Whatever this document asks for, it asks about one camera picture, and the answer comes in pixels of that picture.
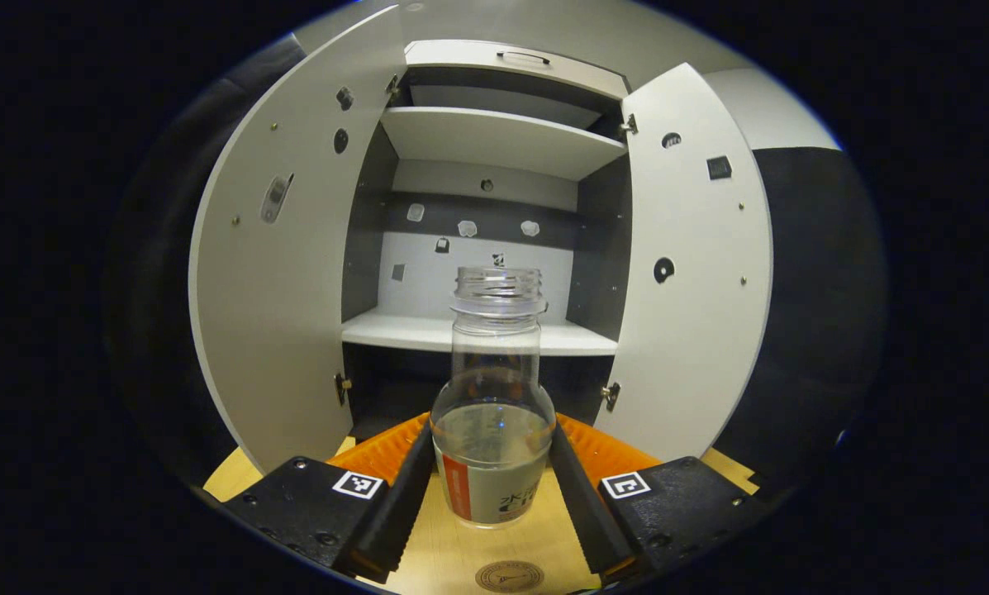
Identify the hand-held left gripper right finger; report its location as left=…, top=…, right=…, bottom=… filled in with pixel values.
left=548, top=412, right=772, bottom=583

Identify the clear plastic bottle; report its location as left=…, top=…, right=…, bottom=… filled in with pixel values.
left=430, top=264, right=558, bottom=530

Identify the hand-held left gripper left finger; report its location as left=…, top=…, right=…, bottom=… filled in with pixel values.
left=221, top=412, right=437, bottom=584

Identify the black backdrop cloth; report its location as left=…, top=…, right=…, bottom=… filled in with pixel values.
left=102, top=33, right=887, bottom=497

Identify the grey cabinet door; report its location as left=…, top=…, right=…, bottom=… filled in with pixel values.
left=188, top=4, right=408, bottom=476
left=597, top=62, right=774, bottom=464

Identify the grey cabinet drawer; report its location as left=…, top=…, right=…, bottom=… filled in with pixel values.
left=403, top=39, right=631, bottom=102

